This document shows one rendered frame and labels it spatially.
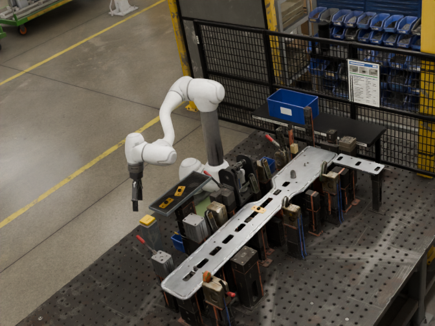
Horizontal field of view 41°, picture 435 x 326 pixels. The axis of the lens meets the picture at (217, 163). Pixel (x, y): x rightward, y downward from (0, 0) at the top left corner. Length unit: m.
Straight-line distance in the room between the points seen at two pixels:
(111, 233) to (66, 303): 1.61
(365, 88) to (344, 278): 1.19
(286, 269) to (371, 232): 0.55
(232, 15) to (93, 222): 2.23
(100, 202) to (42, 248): 0.68
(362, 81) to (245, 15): 1.99
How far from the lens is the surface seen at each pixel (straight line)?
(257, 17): 5.37
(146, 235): 3.11
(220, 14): 5.64
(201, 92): 3.40
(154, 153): 3.07
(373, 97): 3.74
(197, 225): 3.04
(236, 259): 2.91
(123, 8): 10.02
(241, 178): 3.37
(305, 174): 3.45
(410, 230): 3.51
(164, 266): 2.96
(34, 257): 5.05
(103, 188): 5.55
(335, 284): 3.20
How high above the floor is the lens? 3.00
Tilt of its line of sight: 33 degrees down
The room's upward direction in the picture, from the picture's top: 11 degrees counter-clockwise
